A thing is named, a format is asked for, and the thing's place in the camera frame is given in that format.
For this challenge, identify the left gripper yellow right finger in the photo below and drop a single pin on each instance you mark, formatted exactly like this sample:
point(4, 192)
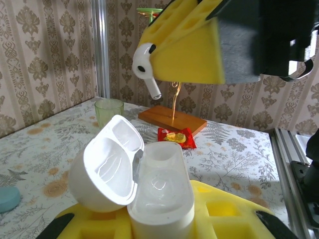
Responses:
point(224, 219)

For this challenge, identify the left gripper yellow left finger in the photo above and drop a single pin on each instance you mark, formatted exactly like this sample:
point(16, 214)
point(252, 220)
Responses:
point(99, 226)

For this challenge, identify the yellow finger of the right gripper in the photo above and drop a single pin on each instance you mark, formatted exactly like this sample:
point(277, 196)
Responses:
point(169, 17)
point(194, 57)

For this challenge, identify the earbud charging case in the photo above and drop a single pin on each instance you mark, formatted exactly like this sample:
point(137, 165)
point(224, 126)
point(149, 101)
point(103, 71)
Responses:
point(162, 199)

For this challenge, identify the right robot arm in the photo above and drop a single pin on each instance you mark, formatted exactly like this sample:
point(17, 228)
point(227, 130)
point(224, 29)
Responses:
point(312, 149)

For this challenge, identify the green plastic wine glass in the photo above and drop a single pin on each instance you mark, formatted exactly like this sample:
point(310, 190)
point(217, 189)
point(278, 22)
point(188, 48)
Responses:
point(147, 10)

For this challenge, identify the floral patterned tablecloth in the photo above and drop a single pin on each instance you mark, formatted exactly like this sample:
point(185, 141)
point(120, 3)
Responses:
point(236, 159)

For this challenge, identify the red snack packet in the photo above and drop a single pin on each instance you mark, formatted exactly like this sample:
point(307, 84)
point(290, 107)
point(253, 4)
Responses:
point(177, 138)

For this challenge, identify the blue rounded silicone cover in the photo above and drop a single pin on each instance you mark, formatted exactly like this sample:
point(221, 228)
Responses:
point(8, 199)

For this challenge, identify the green glass tumbler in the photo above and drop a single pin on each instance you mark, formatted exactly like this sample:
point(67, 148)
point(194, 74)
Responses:
point(109, 112)

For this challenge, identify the aluminium frame corner post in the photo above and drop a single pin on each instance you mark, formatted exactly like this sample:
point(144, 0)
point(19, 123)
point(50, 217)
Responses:
point(101, 49)

